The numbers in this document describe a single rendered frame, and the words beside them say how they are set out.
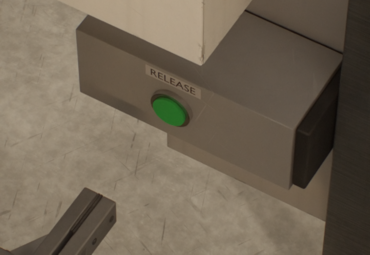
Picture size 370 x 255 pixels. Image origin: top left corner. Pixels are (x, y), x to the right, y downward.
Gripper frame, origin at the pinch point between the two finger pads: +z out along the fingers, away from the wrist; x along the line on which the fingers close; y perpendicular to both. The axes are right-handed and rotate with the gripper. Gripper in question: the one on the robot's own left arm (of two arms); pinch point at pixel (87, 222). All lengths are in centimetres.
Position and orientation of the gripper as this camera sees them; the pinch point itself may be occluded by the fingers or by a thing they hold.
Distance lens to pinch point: 143.5
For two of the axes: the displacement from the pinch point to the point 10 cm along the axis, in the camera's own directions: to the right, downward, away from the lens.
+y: 0.1, -6.1, -7.9
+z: 5.1, -6.8, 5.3
